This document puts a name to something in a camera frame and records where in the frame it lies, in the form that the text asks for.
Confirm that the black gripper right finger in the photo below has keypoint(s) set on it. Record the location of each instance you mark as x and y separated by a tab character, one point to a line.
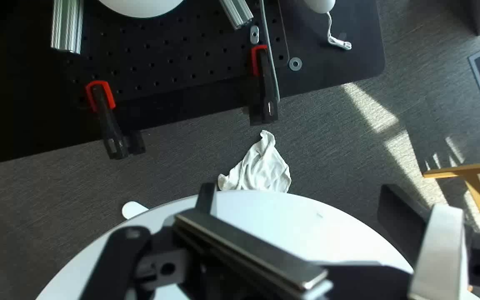
442	249

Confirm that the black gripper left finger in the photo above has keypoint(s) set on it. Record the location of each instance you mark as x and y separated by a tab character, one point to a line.
205	259

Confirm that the white crumpled cloth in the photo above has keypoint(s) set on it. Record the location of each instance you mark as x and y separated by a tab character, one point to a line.
260	169

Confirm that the red black clamp right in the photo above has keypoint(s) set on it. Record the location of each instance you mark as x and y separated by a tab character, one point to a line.
265	109

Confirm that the red black clamp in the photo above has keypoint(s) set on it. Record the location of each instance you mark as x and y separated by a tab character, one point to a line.
102	104
265	109

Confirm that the red black clamp left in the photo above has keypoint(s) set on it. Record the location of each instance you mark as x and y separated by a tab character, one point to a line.
102	104

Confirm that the black perforated base board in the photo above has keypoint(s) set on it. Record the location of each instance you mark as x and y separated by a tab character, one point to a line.
185	64

